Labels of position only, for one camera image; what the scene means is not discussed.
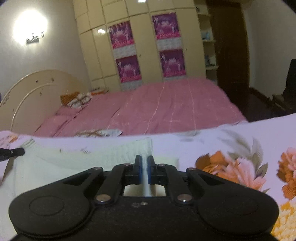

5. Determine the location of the cream rounded headboard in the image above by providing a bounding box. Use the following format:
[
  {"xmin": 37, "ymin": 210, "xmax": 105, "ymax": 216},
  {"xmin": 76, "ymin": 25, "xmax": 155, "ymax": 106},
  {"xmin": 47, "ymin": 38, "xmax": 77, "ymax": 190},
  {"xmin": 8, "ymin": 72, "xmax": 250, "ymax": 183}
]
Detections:
[{"xmin": 1, "ymin": 70, "xmax": 89, "ymax": 134}]

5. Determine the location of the cream corner shelf unit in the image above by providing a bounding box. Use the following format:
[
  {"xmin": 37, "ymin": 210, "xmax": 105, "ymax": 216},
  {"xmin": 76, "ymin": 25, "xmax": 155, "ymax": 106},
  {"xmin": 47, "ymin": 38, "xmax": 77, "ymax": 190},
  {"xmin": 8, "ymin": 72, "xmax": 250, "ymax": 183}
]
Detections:
[{"xmin": 194, "ymin": 0, "xmax": 219, "ymax": 85}]

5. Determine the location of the cream wardrobe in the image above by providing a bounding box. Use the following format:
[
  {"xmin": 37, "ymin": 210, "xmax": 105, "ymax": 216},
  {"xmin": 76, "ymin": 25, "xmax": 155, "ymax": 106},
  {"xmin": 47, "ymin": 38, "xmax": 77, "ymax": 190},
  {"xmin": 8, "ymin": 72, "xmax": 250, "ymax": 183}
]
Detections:
[{"xmin": 73, "ymin": 1, "xmax": 206, "ymax": 92}]

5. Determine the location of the magenta poster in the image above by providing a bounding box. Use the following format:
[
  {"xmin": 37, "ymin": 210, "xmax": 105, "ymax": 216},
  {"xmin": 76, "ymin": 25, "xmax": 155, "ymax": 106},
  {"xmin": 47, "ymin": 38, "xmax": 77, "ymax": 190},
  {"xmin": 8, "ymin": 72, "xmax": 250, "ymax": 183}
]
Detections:
[
  {"xmin": 116, "ymin": 55, "xmax": 142, "ymax": 91},
  {"xmin": 159, "ymin": 49, "xmax": 186, "ymax": 80},
  {"xmin": 108, "ymin": 21, "xmax": 137, "ymax": 59},
  {"xmin": 152, "ymin": 12, "xmax": 182, "ymax": 51}
]

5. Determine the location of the floral lilac bed sheet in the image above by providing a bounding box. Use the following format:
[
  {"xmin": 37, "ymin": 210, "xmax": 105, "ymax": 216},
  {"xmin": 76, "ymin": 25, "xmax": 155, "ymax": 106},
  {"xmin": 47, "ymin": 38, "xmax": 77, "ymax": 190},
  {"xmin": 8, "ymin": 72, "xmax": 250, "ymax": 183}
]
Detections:
[{"xmin": 1, "ymin": 114, "xmax": 295, "ymax": 240}]

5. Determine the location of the pink checked bedspread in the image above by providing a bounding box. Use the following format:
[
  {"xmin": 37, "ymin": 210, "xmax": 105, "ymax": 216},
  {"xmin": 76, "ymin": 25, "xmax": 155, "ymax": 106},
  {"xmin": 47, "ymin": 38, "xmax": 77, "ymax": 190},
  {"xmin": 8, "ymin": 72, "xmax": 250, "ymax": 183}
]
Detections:
[{"xmin": 34, "ymin": 78, "xmax": 245, "ymax": 137}]

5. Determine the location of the lower left magenta poster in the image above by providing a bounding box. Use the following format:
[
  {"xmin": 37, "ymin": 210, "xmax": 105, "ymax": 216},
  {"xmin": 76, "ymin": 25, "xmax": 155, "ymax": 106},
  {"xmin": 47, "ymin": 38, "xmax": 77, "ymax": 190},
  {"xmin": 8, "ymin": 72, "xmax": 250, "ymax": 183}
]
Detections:
[{"xmin": 116, "ymin": 55, "xmax": 142, "ymax": 91}]

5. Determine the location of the orange white patterned pillow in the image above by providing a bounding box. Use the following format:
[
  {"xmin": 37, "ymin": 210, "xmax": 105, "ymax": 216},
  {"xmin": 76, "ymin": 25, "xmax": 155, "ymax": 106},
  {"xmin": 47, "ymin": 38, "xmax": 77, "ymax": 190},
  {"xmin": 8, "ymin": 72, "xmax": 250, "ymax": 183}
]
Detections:
[{"xmin": 60, "ymin": 89, "xmax": 108, "ymax": 108}]

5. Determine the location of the upper left magenta poster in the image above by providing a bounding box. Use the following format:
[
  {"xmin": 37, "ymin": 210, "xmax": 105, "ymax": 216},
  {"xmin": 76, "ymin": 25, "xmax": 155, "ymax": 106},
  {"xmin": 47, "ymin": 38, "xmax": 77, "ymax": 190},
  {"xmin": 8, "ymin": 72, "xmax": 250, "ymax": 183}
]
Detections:
[{"xmin": 108, "ymin": 21, "xmax": 137, "ymax": 59}]

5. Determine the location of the wall lamp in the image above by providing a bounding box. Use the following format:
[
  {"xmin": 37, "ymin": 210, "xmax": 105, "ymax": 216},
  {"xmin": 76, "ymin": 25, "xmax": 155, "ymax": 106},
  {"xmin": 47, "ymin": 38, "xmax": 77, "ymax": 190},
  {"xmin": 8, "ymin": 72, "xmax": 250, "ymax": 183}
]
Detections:
[{"xmin": 26, "ymin": 32, "xmax": 44, "ymax": 44}]

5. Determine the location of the upper right magenta poster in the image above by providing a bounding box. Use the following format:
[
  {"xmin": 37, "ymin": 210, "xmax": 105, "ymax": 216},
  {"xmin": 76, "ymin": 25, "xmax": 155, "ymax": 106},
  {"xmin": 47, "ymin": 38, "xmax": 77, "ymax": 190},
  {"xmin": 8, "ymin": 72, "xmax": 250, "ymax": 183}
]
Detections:
[{"xmin": 152, "ymin": 12, "xmax": 182, "ymax": 51}]

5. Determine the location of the lower right magenta poster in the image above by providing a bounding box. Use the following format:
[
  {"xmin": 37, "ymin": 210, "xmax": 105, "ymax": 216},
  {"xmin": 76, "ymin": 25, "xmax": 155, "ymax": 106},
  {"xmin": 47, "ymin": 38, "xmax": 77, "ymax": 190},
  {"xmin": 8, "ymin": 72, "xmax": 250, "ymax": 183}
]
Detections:
[{"xmin": 159, "ymin": 49, "xmax": 186, "ymax": 80}]

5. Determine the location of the dark wooden door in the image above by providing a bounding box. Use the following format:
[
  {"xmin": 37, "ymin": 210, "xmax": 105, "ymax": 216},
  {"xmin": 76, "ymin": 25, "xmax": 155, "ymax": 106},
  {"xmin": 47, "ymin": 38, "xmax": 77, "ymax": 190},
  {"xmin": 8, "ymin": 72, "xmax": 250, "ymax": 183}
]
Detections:
[{"xmin": 206, "ymin": 1, "xmax": 249, "ymax": 114}]

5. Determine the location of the pale green small cloth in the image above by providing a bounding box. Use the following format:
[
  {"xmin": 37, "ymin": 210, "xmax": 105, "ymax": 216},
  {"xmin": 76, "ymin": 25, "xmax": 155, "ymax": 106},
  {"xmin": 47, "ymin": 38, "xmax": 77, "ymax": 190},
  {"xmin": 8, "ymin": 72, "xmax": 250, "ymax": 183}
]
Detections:
[{"xmin": 12, "ymin": 137, "xmax": 180, "ymax": 200}]

